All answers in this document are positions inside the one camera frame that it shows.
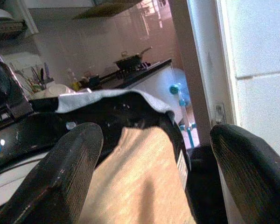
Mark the white door frame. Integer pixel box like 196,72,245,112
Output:
186,0,240,128

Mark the black top-load washing machine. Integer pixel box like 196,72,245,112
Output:
0,42,227,224

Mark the black gas stove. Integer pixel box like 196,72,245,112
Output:
100,61,161,83

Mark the beige knit garment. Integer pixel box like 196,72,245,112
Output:
78,126,196,224

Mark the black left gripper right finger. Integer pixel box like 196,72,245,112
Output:
210,124,280,224

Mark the black frying pan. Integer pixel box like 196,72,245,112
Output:
113,46,153,70

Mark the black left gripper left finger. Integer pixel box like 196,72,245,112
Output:
0,122,104,224

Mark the metal door strike plate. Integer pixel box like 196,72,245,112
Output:
215,103,225,124

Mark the yellow bottle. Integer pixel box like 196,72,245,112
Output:
71,71,81,92

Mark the utensil holder with utensils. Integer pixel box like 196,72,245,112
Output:
25,62,54,93

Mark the white bowl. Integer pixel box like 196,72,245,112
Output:
44,84,72,98

